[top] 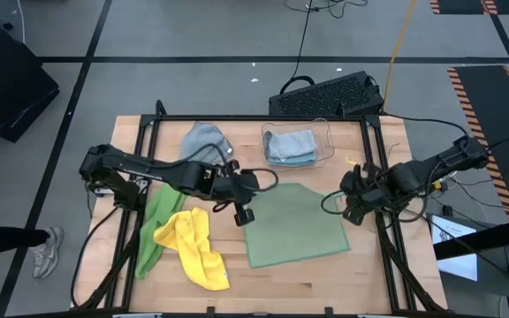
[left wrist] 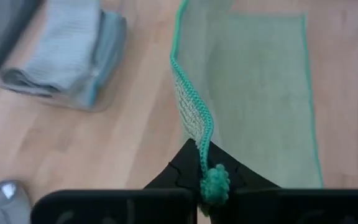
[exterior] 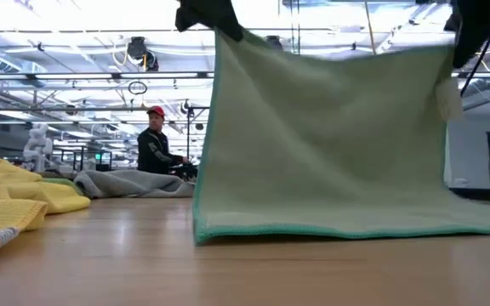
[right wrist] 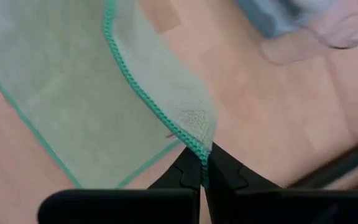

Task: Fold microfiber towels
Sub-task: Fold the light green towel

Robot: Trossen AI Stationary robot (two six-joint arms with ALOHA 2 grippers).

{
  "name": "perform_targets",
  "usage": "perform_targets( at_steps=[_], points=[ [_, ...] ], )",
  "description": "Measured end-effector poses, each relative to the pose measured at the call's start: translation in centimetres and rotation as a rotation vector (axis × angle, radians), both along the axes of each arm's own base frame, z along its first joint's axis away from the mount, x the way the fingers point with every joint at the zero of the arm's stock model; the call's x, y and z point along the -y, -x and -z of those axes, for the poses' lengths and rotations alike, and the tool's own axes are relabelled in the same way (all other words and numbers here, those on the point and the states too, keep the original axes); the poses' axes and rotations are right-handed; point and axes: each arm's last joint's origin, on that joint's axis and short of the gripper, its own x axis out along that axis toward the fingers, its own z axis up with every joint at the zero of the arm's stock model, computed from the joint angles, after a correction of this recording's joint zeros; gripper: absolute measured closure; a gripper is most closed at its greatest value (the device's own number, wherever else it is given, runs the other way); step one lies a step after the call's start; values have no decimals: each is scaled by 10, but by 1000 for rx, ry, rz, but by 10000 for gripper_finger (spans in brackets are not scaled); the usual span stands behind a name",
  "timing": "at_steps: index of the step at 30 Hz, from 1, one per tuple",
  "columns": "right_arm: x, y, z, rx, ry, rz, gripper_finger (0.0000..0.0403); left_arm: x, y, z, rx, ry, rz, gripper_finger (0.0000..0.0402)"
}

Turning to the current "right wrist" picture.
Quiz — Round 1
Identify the black metal table frame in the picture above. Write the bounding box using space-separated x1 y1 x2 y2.
289 133 358 190

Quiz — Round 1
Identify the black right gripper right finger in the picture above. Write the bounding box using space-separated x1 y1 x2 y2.
204 142 358 224

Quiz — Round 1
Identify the light blue towel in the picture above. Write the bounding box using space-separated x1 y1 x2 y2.
234 0 326 39

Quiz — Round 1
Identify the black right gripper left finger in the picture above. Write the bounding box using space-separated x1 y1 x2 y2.
37 146 202 224

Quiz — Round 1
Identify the pale green towel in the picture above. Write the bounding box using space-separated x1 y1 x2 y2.
0 0 219 190

